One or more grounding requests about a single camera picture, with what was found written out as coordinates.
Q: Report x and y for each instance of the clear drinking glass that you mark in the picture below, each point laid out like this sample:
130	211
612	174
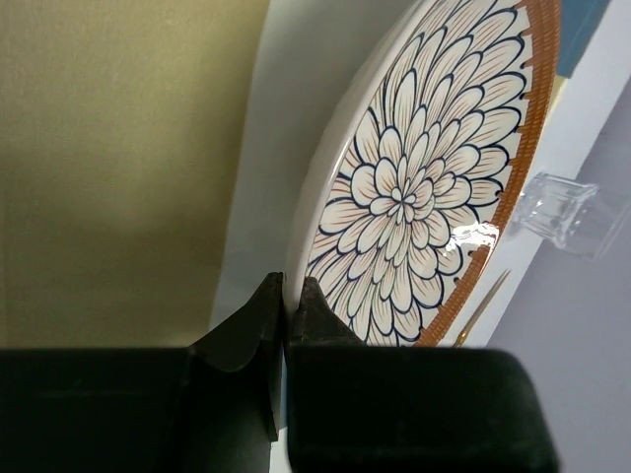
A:
579	218

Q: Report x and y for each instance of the floral ceramic plate orange rim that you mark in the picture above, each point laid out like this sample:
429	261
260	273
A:
419	170

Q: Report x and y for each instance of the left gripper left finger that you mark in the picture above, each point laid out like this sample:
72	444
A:
212	406

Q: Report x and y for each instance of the gold knife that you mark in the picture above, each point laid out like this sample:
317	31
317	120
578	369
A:
466	329

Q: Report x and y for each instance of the blue beige white cloth napkin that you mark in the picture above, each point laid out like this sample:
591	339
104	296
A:
121	131

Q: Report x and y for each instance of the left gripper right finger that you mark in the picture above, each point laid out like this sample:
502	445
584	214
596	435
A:
352	407

